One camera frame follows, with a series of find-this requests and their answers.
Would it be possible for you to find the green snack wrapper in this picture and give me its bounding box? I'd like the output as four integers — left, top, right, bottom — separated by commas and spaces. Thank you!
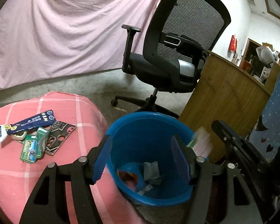
20, 127, 50, 163

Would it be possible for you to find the dark blue snack wrapper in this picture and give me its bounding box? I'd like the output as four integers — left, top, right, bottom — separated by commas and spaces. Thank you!
5, 110, 56, 135

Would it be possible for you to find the white green packet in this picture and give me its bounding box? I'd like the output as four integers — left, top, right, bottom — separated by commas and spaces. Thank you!
187, 127, 213, 158

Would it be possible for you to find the blue plastic trash bucket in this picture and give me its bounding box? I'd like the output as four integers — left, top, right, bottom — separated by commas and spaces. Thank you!
107, 112, 194, 207

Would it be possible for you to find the pink checkered table cloth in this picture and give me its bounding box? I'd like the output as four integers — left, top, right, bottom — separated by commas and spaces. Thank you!
0, 91, 145, 224

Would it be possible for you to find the wooden desk panel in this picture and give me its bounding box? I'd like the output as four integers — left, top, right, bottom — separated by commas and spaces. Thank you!
179, 52, 280, 162

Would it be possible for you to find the black mesh office chair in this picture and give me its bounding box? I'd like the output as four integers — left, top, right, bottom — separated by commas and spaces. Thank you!
111, 0, 231, 117

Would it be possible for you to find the pink hanging bedsheet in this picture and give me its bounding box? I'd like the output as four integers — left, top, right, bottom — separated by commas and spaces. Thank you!
0, 0, 160, 90

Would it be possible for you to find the red hanging wall charm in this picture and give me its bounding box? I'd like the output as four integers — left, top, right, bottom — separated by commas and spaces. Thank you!
229, 35, 237, 52

